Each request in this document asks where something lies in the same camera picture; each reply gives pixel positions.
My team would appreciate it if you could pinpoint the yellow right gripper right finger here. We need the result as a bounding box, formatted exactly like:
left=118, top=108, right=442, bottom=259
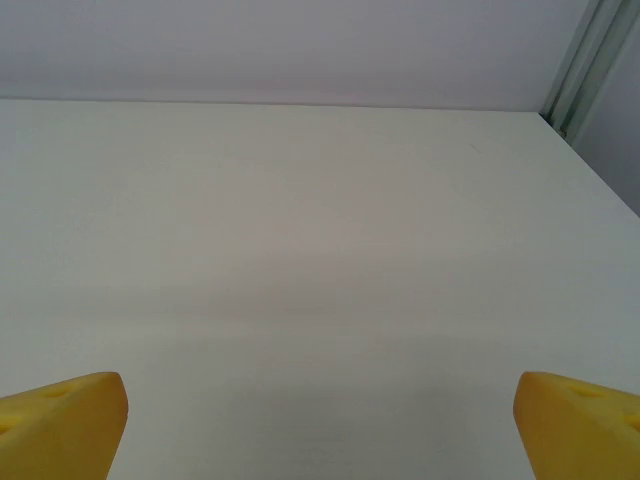
left=513, top=370, right=640, bottom=480

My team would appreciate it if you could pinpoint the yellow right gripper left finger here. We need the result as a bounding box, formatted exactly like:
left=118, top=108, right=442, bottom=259
left=0, top=370, right=129, bottom=480

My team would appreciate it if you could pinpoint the aluminium frame post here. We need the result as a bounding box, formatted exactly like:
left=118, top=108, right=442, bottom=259
left=541, top=0, right=632, bottom=145

